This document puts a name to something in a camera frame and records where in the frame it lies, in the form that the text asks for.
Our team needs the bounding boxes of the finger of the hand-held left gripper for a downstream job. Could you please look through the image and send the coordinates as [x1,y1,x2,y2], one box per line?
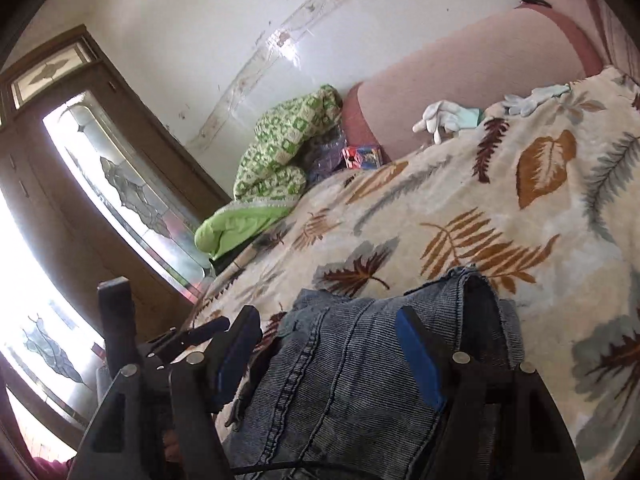
[175,317,232,356]

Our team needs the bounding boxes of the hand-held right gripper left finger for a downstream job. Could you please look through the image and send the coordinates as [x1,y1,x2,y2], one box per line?
[67,304,263,480]

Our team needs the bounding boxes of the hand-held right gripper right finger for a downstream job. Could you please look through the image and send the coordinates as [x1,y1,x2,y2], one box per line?
[394,306,586,480]

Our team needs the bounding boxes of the grey denim pants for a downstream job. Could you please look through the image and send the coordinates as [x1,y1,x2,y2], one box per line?
[220,266,526,480]

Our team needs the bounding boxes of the stained glass wooden door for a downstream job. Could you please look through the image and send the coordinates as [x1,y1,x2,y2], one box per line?
[0,25,233,321]
[0,195,108,461]

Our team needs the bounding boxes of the leaf print blanket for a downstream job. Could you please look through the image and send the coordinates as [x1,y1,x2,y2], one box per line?
[192,66,640,480]

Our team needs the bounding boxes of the green patterned quilt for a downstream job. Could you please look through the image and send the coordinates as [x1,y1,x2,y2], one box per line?
[194,84,344,261]

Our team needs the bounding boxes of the purple plastic bag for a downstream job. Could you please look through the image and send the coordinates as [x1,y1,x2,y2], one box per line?
[305,130,351,183]

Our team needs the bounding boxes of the small red blue box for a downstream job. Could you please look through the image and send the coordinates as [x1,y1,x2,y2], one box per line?
[341,145,383,170]

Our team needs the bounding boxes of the pale green cloth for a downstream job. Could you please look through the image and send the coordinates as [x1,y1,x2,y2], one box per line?
[457,106,485,133]

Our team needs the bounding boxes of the stained glass transom window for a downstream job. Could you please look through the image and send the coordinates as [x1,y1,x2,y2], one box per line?
[10,42,98,109]

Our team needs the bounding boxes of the grey white glove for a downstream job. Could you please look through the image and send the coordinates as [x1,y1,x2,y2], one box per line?
[501,84,572,118]

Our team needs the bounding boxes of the pink sofa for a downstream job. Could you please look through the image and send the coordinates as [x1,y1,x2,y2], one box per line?
[340,0,640,161]

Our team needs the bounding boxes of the striped sofa cushion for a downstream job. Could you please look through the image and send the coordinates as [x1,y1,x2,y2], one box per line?
[595,0,640,76]

